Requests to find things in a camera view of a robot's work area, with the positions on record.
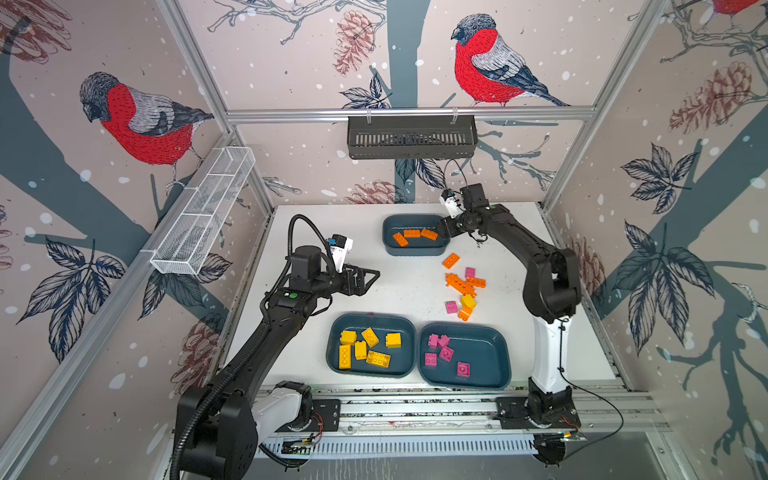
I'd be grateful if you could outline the white mesh wall shelf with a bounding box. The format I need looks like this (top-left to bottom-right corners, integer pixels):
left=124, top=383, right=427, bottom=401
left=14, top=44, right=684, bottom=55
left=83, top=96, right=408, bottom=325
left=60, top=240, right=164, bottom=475
left=150, top=146, right=255, bottom=275

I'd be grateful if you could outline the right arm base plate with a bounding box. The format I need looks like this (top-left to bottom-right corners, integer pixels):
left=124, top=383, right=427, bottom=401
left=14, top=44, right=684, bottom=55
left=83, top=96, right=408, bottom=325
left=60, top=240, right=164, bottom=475
left=494, top=396, right=582, bottom=430

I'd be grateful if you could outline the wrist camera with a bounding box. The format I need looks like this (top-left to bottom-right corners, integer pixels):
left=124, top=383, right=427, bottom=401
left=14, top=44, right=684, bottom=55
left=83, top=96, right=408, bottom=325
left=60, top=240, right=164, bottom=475
left=328, top=234, right=353, bottom=273
left=440, top=189, right=464, bottom=218

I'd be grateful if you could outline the near left teal bin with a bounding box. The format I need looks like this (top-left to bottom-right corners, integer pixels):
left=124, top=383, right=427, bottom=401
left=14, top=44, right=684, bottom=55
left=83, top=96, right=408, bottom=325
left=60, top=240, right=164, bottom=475
left=326, top=313, right=415, bottom=378

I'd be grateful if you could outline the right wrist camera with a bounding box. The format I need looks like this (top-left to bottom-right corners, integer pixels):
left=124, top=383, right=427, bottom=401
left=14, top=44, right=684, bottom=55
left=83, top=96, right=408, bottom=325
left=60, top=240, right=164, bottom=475
left=440, top=189, right=464, bottom=218

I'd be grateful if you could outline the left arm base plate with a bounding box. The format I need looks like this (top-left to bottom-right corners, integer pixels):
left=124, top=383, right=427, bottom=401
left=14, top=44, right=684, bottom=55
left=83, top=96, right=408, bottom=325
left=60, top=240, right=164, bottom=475
left=276, top=399, right=341, bottom=435

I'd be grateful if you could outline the far teal bin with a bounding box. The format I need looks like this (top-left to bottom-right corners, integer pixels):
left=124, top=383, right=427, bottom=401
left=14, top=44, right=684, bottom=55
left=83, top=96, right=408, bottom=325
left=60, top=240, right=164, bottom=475
left=382, top=214, right=450, bottom=256

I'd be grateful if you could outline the yellow small lego brick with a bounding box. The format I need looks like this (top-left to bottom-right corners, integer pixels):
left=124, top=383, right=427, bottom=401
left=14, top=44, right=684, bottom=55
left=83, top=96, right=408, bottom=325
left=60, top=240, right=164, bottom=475
left=461, top=294, right=476, bottom=310

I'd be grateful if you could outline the yellow long lego brick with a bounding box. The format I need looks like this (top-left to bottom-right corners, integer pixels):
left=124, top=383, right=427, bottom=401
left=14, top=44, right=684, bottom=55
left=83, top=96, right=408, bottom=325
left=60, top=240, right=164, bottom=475
left=365, top=350, right=391, bottom=369
left=338, top=344, right=353, bottom=370

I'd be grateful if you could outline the yellow square lego brick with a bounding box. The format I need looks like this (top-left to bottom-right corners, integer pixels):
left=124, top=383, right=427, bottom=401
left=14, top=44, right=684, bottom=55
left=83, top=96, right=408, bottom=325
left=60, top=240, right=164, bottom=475
left=385, top=333, right=402, bottom=349

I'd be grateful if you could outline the yellow tall lego brick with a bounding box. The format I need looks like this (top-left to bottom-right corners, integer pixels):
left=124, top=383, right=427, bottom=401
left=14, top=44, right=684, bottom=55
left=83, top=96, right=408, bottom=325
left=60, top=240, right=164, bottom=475
left=354, top=341, right=368, bottom=361

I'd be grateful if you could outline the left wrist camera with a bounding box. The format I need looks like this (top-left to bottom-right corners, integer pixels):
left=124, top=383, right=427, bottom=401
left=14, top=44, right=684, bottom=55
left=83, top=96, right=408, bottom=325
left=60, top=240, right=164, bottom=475
left=328, top=234, right=353, bottom=273

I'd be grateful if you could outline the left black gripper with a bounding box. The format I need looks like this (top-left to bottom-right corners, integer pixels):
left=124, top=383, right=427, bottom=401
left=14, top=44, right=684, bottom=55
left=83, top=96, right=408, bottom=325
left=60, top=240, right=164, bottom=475
left=311, top=261, right=379, bottom=299

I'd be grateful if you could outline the near right teal bin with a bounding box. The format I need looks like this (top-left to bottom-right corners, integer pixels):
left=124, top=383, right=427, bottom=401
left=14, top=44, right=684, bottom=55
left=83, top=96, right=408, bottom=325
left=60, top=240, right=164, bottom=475
left=416, top=322, right=511, bottom=390

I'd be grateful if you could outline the black hanging wire basket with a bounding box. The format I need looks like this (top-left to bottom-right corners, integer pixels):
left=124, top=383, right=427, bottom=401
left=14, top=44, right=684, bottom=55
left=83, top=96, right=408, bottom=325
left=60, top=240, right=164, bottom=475
left=347, top=115, right=478, bottom=160

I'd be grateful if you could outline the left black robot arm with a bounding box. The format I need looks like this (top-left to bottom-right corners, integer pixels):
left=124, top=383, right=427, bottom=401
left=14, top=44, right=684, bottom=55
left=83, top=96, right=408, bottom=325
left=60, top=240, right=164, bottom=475
left=168, top=235, right=380, bottom=479

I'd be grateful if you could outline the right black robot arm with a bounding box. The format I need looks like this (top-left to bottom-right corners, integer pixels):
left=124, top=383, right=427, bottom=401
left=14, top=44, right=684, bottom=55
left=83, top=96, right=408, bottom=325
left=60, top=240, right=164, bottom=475
left=438, top=184, right=582, bottom=427

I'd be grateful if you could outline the aluminium mounting rail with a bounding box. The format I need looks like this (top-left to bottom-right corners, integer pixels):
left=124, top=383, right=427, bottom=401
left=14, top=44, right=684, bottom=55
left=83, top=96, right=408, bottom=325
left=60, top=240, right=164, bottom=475
left=170, top=389, right=661, bottom=436

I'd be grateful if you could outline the teal bin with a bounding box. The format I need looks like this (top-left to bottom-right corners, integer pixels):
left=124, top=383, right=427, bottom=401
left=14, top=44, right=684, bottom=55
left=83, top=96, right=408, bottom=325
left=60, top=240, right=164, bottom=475
left=382, top=214, right=450, bottom=256
left=416, top=322, right=511, bottom=390
left=326, top=313, right=415, bottom=378

